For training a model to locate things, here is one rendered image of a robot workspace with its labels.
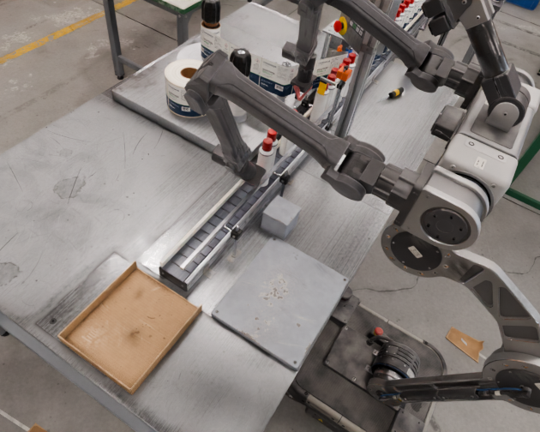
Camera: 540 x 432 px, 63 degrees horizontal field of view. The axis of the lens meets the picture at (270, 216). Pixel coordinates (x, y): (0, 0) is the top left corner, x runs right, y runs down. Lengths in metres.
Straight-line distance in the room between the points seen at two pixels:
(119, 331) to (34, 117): 2.28
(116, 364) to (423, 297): 1.78
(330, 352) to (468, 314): 0.98
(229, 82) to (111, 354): 0.81
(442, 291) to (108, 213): 1.87
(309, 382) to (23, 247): 1.20
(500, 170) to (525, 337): 0.60
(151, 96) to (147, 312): 0.98
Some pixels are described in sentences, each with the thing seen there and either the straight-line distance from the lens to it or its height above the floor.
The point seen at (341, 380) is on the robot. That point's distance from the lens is 2.00.
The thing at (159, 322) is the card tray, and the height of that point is 0.83.
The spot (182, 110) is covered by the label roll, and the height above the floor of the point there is 0.91.
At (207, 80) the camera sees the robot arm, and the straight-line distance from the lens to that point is 0.91.
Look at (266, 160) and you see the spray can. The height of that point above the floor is 1.02.
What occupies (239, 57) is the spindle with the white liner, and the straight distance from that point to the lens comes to 1.71.
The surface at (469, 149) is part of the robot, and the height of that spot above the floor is 1.53.
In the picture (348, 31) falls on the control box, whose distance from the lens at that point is 1.65.
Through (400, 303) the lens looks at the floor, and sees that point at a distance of 2.55.
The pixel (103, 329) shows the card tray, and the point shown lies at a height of 0.83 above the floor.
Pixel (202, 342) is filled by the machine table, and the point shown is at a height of 0.83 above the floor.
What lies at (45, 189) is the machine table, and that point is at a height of 0.83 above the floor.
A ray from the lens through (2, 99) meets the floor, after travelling 3.63.
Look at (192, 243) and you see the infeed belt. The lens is 1.44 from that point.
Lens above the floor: 2.06
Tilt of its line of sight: 50 degrees down
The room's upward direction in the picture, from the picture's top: 11 degrees clockwise
